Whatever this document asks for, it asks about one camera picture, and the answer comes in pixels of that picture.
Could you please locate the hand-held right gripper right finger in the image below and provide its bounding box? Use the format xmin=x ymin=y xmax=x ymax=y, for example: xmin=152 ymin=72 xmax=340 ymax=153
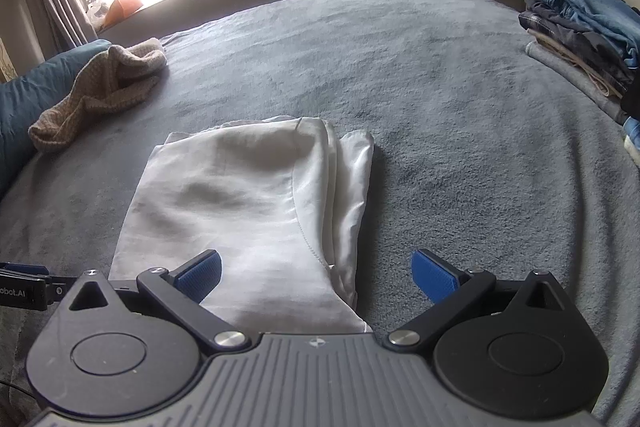
xmin=384 ymin=248 xmax=571 ymax=350

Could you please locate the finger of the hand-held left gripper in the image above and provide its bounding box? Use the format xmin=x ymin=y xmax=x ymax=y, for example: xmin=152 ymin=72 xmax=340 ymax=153
xmin=0 ymin=263 xmax=49 ymax=275
xmin=0 ymin=274 xmax=68 ymax=310

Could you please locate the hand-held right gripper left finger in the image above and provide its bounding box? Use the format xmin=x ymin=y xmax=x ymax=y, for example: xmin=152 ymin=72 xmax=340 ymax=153
xmin=67 ymin=249 xmax=251 ymax=350

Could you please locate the white button shirt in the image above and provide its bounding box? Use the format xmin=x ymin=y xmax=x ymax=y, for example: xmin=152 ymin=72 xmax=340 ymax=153
xmin=109 ymin=116 xmax=376 ymax=335

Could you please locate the stack of folded denim clothes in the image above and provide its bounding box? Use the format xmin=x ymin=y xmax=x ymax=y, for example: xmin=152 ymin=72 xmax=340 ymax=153
xmin=517 ymin=0 xmax=640 ymax=124

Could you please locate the beige knitted sweater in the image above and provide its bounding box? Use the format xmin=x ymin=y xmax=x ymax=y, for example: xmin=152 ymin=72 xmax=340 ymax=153
xmin=28 ymin=38 xmax=168 ymax=154

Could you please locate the white plastic bag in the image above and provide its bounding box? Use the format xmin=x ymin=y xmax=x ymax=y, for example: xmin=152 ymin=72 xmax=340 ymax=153
xmin=86 ymin=0 xmax=108 ymax=25

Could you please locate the orange bag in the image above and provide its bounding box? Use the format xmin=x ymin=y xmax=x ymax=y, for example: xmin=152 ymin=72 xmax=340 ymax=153
xmin=107 ymin=0 xmax=143 ymax=20

